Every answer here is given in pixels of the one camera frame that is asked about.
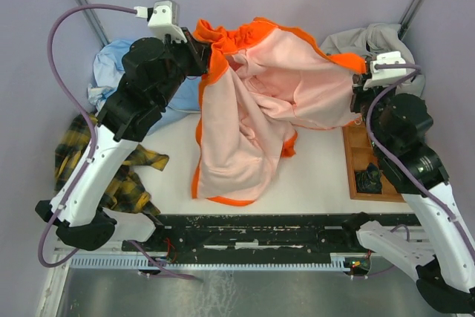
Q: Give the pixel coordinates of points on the grey crumpled garment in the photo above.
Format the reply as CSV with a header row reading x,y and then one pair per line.
x,y
368,42

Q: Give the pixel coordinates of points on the orange jacket pink lining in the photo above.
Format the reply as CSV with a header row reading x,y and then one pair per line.
x,y
264,82

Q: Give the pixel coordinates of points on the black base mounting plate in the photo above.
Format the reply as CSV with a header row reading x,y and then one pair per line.
x,y
182,234

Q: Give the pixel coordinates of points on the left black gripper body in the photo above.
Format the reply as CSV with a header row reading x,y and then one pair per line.
x,y
184,58

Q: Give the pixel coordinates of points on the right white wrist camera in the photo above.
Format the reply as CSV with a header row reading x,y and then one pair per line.
x,y
385,69

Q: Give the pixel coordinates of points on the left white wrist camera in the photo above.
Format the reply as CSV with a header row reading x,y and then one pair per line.
x,y
162,20

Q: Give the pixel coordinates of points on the dark rolled sock front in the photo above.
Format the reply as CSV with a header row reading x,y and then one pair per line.
x,y
368,181

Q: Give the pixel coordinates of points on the light blue garment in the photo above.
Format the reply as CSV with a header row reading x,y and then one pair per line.
x,y
108,71

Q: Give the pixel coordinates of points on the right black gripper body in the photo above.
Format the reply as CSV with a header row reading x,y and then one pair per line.
x,y
363,97

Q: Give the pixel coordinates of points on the yellow black plaid shirt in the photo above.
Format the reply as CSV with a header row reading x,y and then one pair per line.
x,y
126,192

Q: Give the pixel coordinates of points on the wooden compartment tray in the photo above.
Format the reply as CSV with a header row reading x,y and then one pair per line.
x,y
359,155

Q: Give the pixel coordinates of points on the white slotted cable duct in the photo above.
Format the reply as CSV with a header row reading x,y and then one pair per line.
x,y
252,260

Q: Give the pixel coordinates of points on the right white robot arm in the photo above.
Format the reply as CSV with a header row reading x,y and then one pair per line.
x,y
396,125

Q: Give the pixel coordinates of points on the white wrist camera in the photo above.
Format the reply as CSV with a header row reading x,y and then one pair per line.
x,y
162,20
385,69

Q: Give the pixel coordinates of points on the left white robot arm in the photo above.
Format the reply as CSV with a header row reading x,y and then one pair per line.
x,y
154,70

